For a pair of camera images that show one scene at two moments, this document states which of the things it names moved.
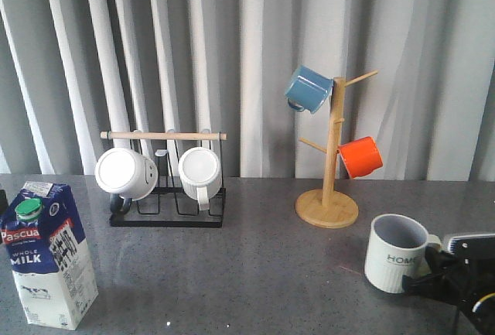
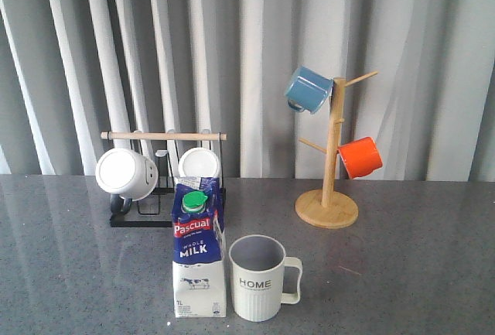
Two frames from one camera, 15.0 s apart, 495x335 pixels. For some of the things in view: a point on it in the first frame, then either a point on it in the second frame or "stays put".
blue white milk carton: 49,255 → 199,273
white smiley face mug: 128,175 stays put
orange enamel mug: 360,156 stays put
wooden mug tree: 326,207 stays put
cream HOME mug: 397,247 → 263,278
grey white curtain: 92,48 stays put
